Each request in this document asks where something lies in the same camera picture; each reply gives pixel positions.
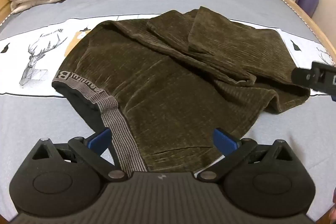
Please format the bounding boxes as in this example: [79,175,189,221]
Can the olive corduroy pants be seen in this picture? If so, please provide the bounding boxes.
[51,6,311,172]

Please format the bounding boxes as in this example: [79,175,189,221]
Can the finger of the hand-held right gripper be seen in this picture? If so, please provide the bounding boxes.
[291,66,315,88]

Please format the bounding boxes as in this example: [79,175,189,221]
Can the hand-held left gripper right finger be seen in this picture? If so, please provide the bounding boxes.
[196,128,303,183]

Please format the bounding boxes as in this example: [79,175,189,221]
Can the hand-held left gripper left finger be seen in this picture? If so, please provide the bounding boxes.
[31,128,130,183]

